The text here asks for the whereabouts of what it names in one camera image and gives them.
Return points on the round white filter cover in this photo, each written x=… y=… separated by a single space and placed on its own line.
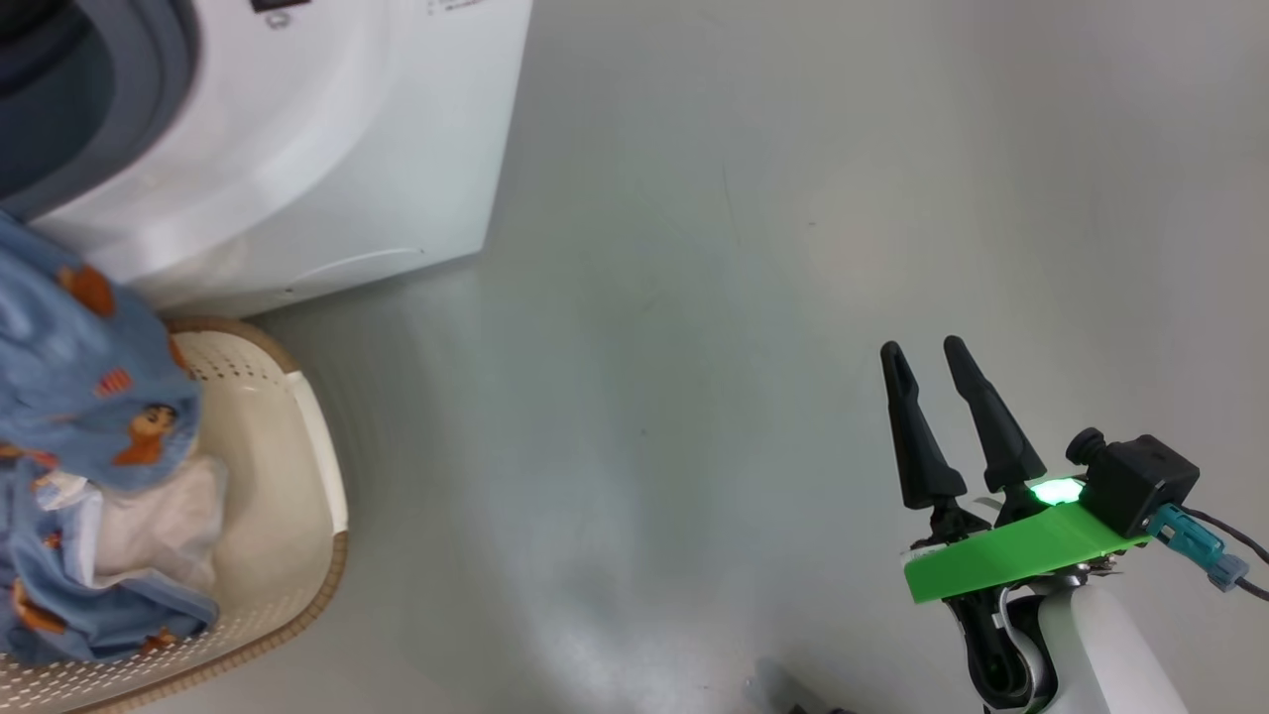
x=357 y=270

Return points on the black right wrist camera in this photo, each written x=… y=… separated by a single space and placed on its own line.
x=1140 y=481

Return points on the white cream garment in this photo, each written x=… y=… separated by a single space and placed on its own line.
x=159 y=526

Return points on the blue cartoon print garment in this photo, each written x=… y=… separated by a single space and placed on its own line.
x=69 y=377

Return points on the cream perforated laundry basket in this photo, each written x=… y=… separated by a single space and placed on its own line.
x=268 y=476

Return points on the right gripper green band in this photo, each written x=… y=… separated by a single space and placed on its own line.
x=1031 y=555

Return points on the white front-load washing machine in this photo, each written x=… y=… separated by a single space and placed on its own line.
x=327 y=139

